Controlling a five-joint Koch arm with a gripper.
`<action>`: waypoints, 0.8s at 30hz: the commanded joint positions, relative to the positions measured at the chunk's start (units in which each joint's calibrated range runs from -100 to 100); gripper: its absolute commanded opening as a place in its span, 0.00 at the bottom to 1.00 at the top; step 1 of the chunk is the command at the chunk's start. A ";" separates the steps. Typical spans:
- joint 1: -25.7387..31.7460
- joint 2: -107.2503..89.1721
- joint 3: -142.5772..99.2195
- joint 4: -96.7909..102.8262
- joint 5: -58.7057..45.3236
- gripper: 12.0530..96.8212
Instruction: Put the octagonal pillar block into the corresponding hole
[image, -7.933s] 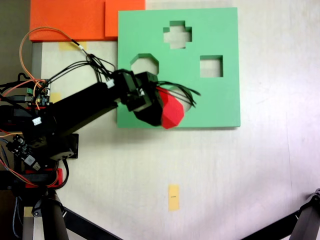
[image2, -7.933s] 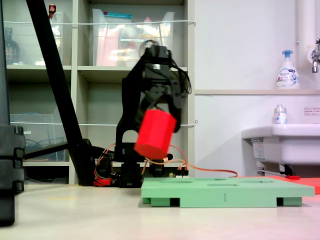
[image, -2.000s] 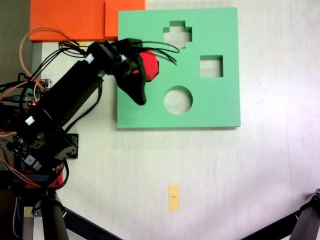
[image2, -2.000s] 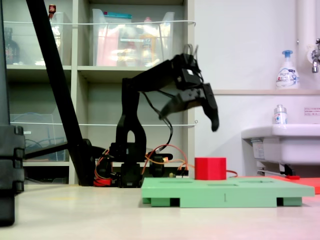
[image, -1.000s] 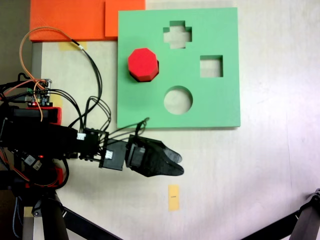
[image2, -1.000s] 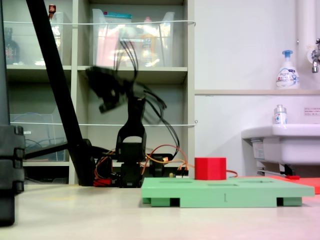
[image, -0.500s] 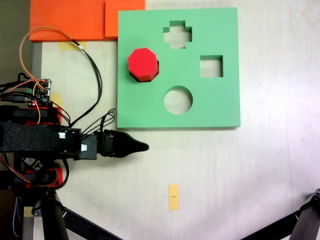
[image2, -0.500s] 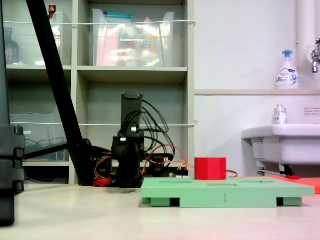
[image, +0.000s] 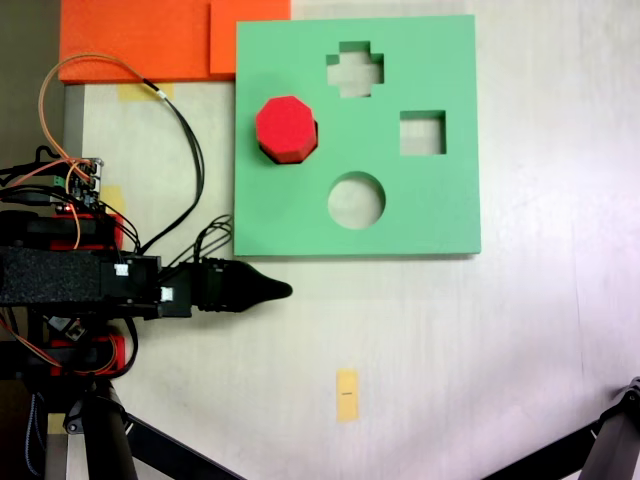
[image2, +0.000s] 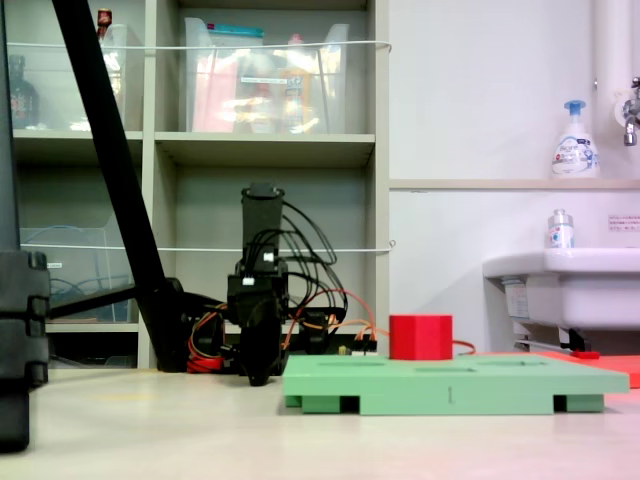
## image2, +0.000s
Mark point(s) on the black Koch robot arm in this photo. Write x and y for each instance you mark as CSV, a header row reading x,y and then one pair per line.
x,y
262,220

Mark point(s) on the notched black stack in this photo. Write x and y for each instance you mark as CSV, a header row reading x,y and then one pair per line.
x,y
20,350

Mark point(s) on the white foam soap bottle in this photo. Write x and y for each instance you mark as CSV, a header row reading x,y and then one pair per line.
x,y
575,155

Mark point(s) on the small orange foam block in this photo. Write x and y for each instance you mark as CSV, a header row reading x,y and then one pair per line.
x,y
625,372

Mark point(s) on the black tripod brace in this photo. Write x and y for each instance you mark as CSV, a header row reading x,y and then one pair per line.
x,y
85,302

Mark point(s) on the beige shelf unit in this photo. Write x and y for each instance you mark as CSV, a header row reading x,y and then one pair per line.
x,y
265,150

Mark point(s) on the white sink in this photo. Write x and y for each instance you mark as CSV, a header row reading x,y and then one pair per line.
x,y
590,295

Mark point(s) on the large clear storage box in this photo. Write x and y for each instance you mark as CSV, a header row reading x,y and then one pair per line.
x,y
330,75

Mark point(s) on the dark glass bottle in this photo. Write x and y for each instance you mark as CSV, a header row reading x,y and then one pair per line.
x,y
22,100

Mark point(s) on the small red block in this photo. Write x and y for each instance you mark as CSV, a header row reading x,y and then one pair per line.
x,y
586,355

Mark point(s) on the blue topped packet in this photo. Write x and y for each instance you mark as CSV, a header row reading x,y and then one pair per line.
x,y
235,32

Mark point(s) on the black table clamp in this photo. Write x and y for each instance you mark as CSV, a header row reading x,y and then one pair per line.
x,y
315,342

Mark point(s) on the large orange foam block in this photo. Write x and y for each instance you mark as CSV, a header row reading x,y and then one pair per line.
x,y
525,354

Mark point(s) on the brown capped bottle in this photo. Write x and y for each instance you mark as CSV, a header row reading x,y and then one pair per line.
x,y
104,20

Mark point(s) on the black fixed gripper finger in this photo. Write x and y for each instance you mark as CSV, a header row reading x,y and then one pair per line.
x,y
261,367

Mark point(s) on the metal faucet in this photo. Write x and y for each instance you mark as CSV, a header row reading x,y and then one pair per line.
x,y
631,120

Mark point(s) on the wall label with red text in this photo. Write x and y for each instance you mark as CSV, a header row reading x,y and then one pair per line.
x,y
625,223

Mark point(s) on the green shape sorter board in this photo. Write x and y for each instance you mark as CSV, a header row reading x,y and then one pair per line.
x,y
400,395

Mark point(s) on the red octagonal pillar block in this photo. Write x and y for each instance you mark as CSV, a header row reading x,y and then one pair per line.
x,y
420,337

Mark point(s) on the narrow clear container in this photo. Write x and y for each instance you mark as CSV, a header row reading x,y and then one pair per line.
x,y
132,75

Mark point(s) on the small clear sanitizer bottle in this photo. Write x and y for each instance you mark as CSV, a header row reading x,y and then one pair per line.
x,y
560,235

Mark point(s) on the black tripod leg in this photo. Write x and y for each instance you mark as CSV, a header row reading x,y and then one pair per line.
x,y
100,100
7,125

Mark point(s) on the red printed base mount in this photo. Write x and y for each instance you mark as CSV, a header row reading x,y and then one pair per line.
x,y
205,364

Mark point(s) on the bottle with orange label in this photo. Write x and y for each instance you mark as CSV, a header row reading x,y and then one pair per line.
x,y
295,90

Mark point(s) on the pink packet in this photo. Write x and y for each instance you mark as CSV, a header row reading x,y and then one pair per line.
x,y
215,100

